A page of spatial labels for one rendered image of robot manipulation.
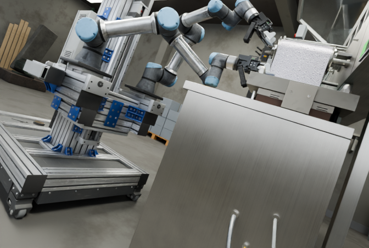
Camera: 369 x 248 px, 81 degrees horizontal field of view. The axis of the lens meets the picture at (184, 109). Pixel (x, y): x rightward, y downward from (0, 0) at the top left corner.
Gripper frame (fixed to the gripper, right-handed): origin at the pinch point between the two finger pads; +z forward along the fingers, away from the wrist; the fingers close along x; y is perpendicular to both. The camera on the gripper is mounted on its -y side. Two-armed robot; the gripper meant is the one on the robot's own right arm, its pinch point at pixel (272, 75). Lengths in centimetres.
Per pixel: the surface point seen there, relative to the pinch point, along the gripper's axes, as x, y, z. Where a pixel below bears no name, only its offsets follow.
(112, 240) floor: -14, -109, -45
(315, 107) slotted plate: -19.0, -14.0, 21.6
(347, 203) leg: 13, -46, 48
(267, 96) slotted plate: -18.8, -15.0, 3.6
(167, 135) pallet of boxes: 324, -88, -214
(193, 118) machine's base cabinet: -26.0, -34.3, -21.4
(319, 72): -0.2, 6.5, 19.5
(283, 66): -0.2, 5.9, 3.7
